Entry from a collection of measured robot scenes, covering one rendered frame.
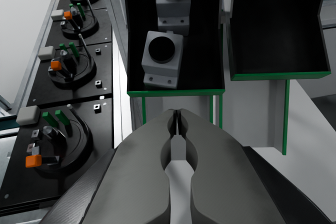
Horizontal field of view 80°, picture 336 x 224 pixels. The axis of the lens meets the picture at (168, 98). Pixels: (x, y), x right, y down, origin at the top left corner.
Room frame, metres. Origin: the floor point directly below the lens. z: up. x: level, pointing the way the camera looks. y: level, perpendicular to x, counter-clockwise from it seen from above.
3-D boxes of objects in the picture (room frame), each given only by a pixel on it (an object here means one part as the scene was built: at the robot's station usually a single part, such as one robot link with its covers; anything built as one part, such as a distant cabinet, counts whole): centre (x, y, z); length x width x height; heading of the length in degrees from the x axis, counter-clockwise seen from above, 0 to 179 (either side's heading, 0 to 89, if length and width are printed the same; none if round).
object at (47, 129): (0.22, 0.26, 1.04); 0.02 x 0.02 x 0.03
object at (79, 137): (0.22, 0.26, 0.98); 0.14 x 0.14 x 0.02
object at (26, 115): (0.31, 0.37, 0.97); 0.05 x 0.05 x 0.04; 7
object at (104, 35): (0.72, 0.32, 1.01); 0.24 x 0.24 x 0.13; 7
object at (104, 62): (0.48, 0.29, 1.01); 0.24 x 0.24 x 0.13; 7
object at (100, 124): (0.22, 0.26, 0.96); 0.24 x 0.24 x 0.02; 7
